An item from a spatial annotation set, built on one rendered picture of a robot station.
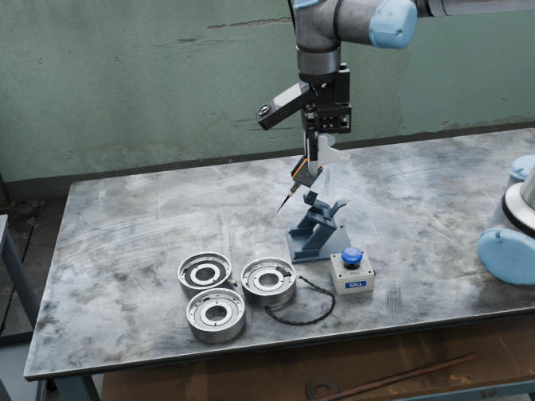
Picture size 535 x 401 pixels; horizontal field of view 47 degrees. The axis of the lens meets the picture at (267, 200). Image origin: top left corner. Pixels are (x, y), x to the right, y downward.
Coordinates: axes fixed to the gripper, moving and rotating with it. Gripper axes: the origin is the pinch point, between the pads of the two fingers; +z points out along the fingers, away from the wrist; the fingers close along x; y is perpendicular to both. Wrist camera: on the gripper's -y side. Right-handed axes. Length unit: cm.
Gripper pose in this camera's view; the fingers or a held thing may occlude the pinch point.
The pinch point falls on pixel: (310, 166)
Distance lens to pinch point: 117.9
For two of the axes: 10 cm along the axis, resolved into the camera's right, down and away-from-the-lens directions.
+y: 9.9, -1.1, 0.4
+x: -0.9, -5.9, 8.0
